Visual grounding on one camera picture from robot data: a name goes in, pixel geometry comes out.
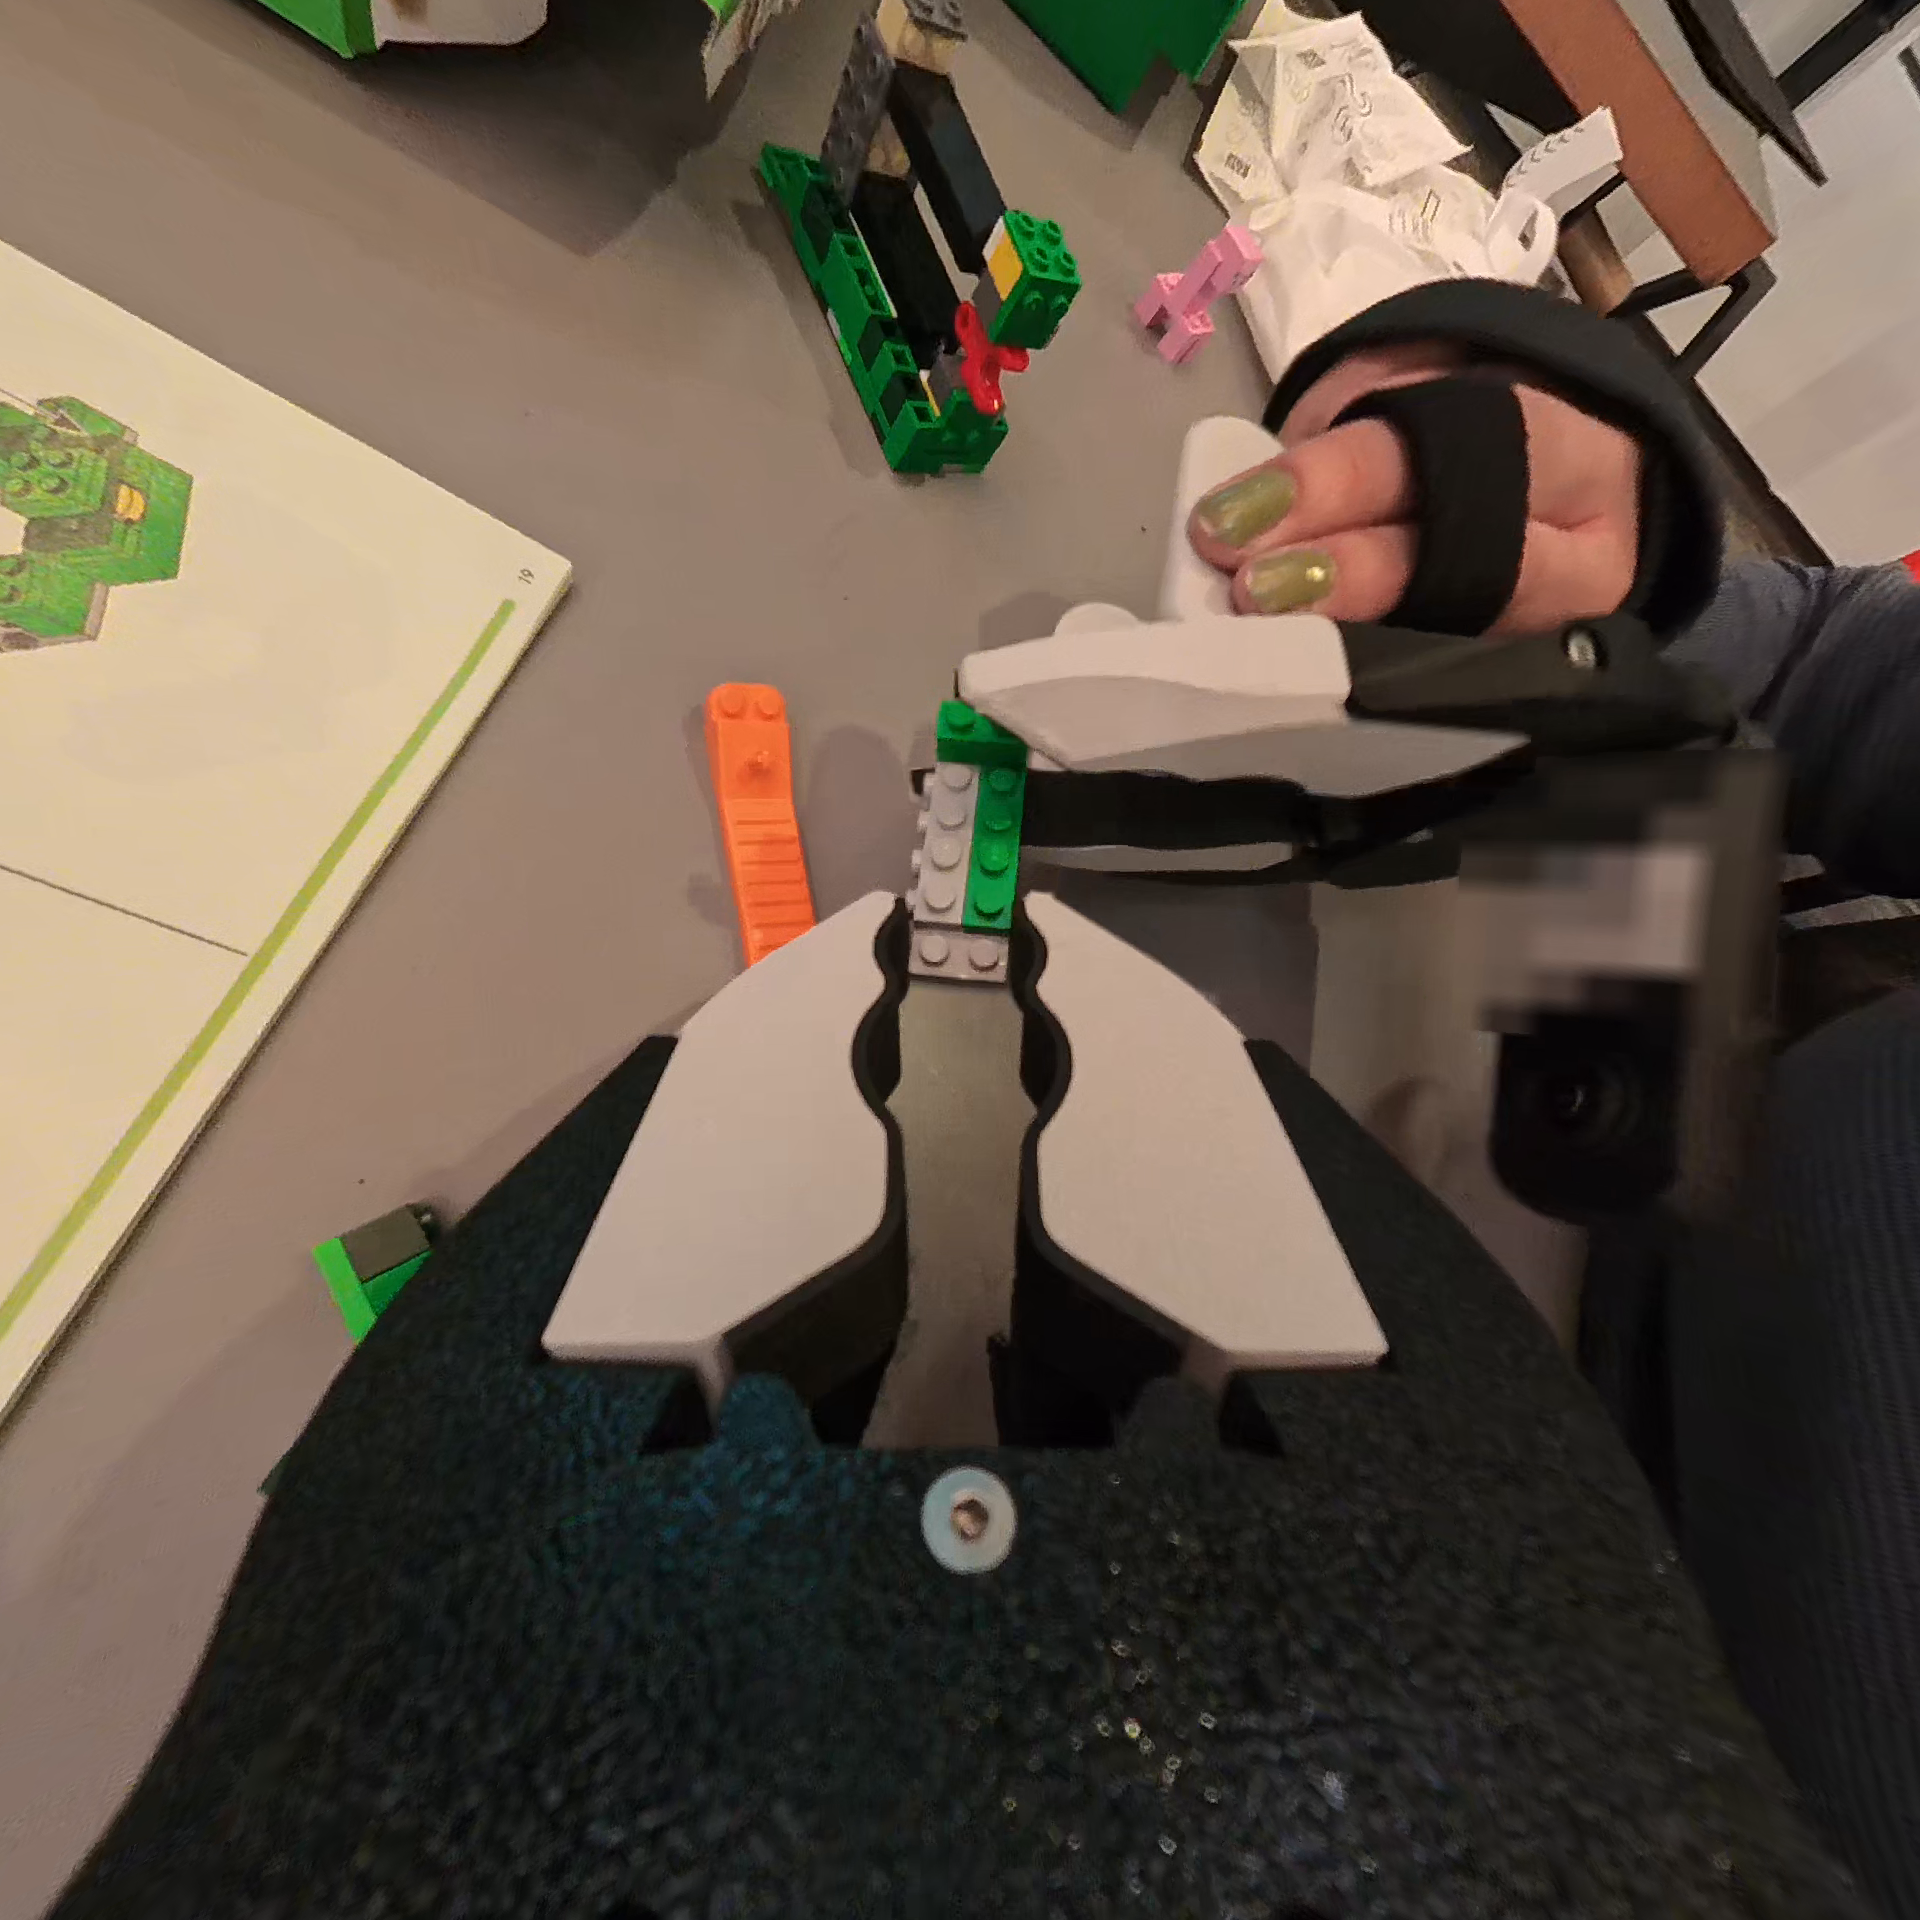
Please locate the brick instruction booklet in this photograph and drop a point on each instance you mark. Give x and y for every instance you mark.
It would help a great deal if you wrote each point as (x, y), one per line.
(224, 780)

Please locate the black chair frame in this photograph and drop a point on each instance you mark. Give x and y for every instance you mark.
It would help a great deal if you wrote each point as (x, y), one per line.
(1754, 68)

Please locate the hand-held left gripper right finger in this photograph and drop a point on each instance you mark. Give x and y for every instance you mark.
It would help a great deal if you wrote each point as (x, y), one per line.
(1186, 1169)

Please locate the green black brick model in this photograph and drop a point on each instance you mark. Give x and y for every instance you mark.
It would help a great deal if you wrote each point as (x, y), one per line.
(900, 286)

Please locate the person's right forearm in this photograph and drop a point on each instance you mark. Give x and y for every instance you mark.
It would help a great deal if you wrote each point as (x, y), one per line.
(1815, 705)

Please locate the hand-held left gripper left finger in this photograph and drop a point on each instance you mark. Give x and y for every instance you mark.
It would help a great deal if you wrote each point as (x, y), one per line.
(719, 1169)

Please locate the person's leg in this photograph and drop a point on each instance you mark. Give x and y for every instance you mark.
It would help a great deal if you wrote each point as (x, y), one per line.
(1799, 1351)

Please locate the orange brick separator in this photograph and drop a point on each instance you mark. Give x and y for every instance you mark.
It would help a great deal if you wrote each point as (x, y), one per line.
(761, 825)

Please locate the green white cardboard box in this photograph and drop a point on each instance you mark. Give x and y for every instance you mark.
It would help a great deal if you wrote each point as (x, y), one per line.
(330, 18)

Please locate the small green grey brick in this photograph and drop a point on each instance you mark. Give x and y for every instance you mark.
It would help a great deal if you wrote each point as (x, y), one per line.
(367, 1269)

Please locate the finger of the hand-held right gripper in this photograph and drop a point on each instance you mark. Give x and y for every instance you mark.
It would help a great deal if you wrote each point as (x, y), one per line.
(1186, 684)
(1169, 858)

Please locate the grey desk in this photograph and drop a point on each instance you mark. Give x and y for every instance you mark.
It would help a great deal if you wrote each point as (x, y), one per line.
(601, 375)

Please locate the pink brick figure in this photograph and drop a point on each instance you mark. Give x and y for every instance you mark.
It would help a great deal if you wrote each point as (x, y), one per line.
(1194, 294)

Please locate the printed clear plastic bag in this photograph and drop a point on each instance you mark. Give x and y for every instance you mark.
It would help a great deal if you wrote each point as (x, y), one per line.
(1319, 104)

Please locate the person's right hand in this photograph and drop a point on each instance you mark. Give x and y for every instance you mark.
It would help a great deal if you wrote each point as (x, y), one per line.
(1319, 517)

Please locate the white paper strip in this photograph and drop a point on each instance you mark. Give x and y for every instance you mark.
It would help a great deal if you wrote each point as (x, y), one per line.
(1568, 150)

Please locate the green grey brick assembly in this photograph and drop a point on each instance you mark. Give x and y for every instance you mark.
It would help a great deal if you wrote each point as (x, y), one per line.
(990, 840)

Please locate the wooden chair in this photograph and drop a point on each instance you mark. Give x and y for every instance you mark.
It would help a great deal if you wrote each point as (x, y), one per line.
(1634, 104)

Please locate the white plastic bag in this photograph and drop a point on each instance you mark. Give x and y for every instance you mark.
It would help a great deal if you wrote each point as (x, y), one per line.
(1379, 270)

